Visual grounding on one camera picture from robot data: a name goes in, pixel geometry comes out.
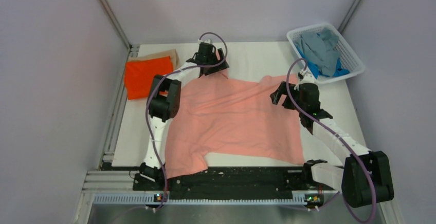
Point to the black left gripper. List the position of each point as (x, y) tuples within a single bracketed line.
[(224, 66)]

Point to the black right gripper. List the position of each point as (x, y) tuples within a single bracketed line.
[(276, 95)]

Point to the pink t shirt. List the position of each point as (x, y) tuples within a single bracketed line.
[(229, 116)]

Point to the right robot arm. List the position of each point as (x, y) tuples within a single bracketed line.
[(364, 176)]

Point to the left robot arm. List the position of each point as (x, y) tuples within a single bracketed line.
[(163, 104)]

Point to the beige folded t shirt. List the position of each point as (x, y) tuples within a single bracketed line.
[(172, 53)]

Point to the white plastic basket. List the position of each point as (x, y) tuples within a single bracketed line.
[(348, 58)]

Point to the grey t shirt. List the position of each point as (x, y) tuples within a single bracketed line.
[(319, 49)]

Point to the blue t shirt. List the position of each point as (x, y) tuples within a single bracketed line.
[(311, 67)]

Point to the orange folded t shirt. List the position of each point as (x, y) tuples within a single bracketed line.
[(139, 75)]

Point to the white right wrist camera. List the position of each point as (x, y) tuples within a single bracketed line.
[(306, 76)]

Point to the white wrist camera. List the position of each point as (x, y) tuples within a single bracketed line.
[(207, 41), (306, 76)]

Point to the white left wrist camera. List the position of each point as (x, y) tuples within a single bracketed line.
[(207, 41)]

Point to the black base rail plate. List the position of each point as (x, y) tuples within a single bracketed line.
[(234, 183)]

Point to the left aluminium frame post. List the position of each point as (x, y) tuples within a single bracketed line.
[(114, 22)]

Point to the aluminium frame post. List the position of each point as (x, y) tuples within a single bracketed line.
[(349, 15), (114, 22)]

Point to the right aluminium frame post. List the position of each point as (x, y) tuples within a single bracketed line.
[(349, 15)]

